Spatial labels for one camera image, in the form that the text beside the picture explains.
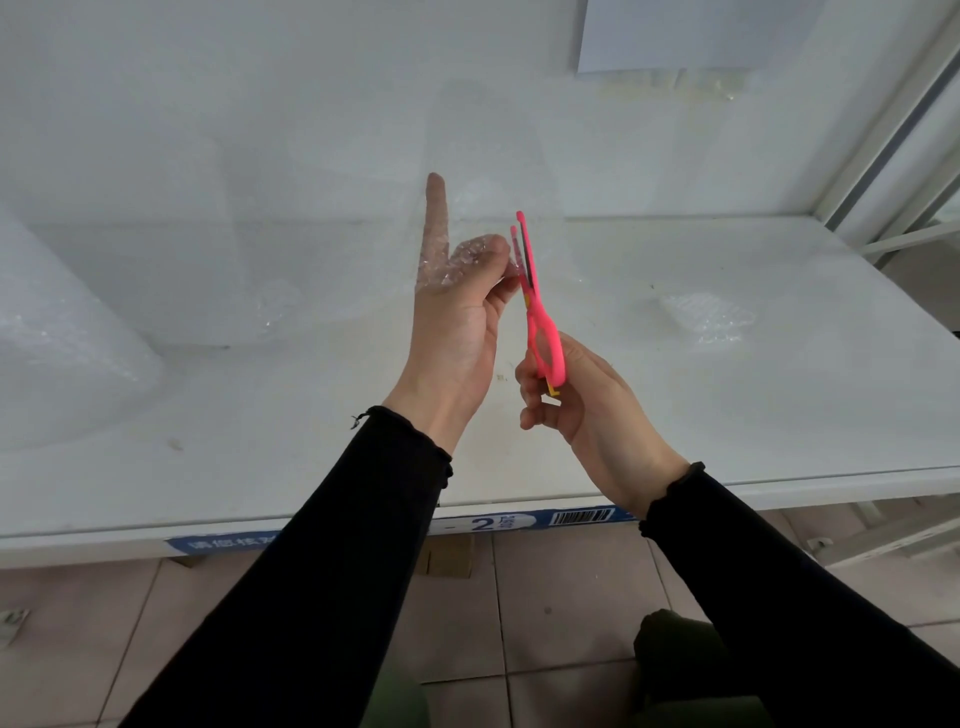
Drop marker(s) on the small bubble wrap piece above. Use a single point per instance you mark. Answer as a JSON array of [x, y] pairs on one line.
[[709, 316]]

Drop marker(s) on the person's left thumb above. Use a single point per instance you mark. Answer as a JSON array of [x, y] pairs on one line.
[[481, 255]]

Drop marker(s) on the clear bubble wrap sheet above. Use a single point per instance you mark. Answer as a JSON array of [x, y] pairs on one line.
[[360, 247]]

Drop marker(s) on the blue label strip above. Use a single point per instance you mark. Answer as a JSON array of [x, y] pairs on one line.
[[585, 517]]

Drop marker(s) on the person's left hand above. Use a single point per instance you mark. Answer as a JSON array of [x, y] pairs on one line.
[[450, 345]]

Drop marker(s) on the person's left forearm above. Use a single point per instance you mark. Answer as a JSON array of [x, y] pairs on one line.
[[315, 585]]

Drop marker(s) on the person's right hand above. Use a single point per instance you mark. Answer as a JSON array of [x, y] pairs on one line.
[[600, 427]]

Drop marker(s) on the pink scissors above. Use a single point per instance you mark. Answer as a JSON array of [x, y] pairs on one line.
[[537, 319]]

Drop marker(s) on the large bubble wrap roll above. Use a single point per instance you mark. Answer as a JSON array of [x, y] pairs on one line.
[[60, 352]]

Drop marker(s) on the person's right forearm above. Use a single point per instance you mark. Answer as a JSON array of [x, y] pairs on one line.
[[795, 607]]

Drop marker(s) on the white table leg frame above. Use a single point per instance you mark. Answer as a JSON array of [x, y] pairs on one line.
[[885, 537]]

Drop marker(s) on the white metal shelf frame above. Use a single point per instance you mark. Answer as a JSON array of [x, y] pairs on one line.
[[892, 112]]

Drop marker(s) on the person's right thumb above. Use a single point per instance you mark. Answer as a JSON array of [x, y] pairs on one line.
[[579, 354]]

